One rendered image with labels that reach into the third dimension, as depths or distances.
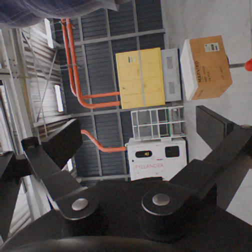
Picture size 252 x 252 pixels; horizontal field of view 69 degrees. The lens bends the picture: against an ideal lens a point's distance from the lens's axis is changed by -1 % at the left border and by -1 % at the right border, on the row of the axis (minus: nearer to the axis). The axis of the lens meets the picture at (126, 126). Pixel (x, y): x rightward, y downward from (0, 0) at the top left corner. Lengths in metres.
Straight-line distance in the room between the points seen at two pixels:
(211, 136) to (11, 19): 0.41
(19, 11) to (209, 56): 2.09
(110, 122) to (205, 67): 9.20
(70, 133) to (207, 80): 2.06
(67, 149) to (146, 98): 7.40
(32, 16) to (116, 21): 11.24
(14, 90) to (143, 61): 5.74
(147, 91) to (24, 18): 7.21
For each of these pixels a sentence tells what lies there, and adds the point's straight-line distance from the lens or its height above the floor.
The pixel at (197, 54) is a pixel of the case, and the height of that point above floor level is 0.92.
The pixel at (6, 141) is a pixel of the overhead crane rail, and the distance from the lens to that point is 2.46.
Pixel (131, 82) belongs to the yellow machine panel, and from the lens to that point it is 7.60.
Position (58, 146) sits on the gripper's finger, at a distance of 0.17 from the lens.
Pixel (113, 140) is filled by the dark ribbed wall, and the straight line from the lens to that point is 11.25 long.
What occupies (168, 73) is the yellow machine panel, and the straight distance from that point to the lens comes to 7.74.
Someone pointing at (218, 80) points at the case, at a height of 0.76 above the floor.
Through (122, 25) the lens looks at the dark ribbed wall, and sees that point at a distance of 11.54.
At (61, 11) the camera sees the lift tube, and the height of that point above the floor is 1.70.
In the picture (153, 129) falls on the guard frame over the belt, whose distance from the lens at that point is 7.64.
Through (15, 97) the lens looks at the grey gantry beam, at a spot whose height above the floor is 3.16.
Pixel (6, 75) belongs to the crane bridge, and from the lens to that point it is 2.34.
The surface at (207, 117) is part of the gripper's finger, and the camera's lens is 0.18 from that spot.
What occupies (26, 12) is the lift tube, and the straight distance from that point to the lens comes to 0.46.
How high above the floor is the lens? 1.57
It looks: 6 degrees up
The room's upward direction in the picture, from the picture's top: 96 degrees counter-clockwise
